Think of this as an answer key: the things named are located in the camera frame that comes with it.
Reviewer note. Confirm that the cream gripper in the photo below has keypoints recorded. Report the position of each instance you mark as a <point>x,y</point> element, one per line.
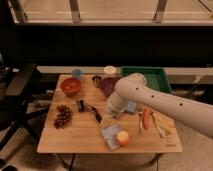
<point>107,120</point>

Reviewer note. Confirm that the black handled brush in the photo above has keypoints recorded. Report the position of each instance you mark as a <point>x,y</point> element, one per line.
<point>82,106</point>

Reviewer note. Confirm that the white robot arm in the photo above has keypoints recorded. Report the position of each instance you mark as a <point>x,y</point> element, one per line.
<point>194,114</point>

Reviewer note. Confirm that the grey blue cloth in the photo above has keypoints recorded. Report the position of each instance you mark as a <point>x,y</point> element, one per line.
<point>109,135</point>

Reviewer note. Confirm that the yellow red apple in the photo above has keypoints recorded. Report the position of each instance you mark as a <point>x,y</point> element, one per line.
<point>122,138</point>

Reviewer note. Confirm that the blue sponge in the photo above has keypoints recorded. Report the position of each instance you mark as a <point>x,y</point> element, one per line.
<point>131,107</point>

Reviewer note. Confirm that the metal peeler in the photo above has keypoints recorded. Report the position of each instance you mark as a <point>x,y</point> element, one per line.
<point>140,122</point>

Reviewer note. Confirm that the wooden folding table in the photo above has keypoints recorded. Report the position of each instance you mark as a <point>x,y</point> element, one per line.
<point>83,135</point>

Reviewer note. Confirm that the purple bowl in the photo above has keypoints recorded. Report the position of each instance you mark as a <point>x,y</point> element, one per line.
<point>107,85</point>

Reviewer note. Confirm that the orange carrot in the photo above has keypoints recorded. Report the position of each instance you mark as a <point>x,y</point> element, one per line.
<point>146,114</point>

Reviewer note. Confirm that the bunch of dark grapes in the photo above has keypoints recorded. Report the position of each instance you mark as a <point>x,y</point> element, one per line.
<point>63,117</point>

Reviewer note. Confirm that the red bowl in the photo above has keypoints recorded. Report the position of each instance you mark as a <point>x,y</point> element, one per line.
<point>71,86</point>

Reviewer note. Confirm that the blue cup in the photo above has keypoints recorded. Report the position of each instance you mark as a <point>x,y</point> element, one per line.
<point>77,73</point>

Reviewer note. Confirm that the green plastic tray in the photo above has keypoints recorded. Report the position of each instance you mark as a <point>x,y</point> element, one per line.
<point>155,76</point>

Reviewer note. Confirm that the black office chair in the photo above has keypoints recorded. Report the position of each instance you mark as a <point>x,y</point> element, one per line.
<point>15,94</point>

